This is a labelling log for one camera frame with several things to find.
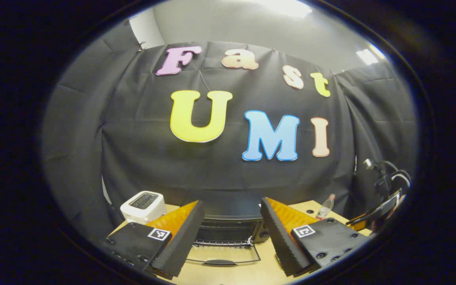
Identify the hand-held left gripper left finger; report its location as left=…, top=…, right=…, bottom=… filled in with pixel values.
left=101, top=200, right=205, bottom=278

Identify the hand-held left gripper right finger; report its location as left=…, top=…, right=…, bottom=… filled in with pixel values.
left=260, top=197, right=371, bottom=277

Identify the black electric oven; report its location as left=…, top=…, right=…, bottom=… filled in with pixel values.
left=186, top=200, right=271, bottom=266

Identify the clear plastic bottle red label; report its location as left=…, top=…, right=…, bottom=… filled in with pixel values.
left=316, top=194, right=336, bottom=221

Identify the white toaster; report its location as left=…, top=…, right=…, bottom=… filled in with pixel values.
left=120, top=191, right=167, bottom=225

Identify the black backdrop cloth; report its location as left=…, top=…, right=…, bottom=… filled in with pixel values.
left=42, top=20, right=418, bottom=242

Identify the small ceiling light panel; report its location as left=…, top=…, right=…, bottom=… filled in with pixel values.
left=356, top=44, right=387, bottom=66

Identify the black cable bundle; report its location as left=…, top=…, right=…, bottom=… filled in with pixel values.
left=364, top=158, right=411, bottom=192

